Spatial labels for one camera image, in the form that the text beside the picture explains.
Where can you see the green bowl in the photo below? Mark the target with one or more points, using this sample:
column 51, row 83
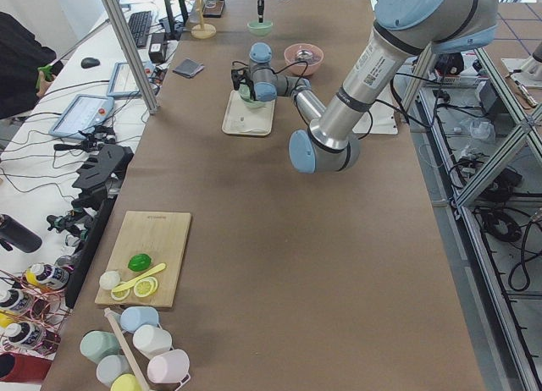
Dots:
column 245, row 95
column 260, row 29

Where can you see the cream serving tray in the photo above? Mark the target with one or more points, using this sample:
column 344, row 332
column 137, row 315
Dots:
column 247, row 118

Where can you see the wooden mug tree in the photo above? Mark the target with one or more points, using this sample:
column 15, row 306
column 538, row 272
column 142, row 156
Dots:
column 201, row 29

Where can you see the pink bowl with ice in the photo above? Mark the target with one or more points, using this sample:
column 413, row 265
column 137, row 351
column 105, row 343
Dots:
column 297, row 68

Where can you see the black power adapter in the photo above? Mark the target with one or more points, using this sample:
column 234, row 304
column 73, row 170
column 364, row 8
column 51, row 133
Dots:
column 158, row 46

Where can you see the black keyboard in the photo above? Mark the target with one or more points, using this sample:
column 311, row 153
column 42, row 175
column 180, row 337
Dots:
column 139, row 24

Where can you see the teach pendant tablet far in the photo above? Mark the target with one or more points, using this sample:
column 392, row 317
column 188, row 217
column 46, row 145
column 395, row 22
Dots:
column 122, row 83

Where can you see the teach pendant tablet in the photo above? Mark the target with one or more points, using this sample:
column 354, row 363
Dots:
column 81, row 116
column 122, row 83

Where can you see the black computer mouse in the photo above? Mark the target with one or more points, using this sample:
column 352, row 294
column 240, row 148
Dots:
column 89, row 62

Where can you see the teach pendant tablet near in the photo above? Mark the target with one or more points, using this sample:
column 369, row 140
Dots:
column 81, row 116

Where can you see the yellow plastic knife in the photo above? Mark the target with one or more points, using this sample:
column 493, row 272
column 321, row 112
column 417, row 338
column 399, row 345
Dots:
column 129, row 284

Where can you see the green lime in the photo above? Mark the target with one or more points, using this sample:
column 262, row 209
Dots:
column 139, row 262

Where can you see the wooden cutting board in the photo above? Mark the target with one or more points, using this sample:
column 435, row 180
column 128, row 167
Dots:
column 148, row 254

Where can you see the lemon slice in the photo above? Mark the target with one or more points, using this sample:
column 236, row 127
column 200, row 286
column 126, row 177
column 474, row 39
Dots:
column 120, row 294
column 145, row 287

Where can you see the white garlic bulb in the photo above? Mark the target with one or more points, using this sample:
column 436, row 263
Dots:
column 109, row 280

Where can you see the blue cup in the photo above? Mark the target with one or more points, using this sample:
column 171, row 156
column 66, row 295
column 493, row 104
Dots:
column 134, row 317

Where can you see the black water bottle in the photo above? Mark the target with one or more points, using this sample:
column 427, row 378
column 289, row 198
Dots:
column 16, row 235

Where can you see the white cup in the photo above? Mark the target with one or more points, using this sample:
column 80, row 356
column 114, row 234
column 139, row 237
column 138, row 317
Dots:
column 152, row 341

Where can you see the yellow paint bottle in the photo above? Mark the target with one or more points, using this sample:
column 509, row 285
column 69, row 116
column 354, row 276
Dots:
column 47, row 276

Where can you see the pink cup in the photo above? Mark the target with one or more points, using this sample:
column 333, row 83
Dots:
column 169, row 367

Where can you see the green cup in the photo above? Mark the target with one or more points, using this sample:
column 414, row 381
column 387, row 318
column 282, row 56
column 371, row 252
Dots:
column 96, row 345

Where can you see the grey cup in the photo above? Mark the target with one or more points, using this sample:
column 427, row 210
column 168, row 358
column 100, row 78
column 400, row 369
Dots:
column 110, row 368

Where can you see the yellow cup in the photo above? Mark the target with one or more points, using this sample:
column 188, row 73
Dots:
column 126, row 382

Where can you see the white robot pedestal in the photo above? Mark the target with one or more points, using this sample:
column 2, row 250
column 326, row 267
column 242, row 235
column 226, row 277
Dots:
column 382, row 120

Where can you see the aluminium frame post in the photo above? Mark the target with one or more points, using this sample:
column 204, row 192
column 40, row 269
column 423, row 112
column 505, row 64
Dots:
column 128, row 47

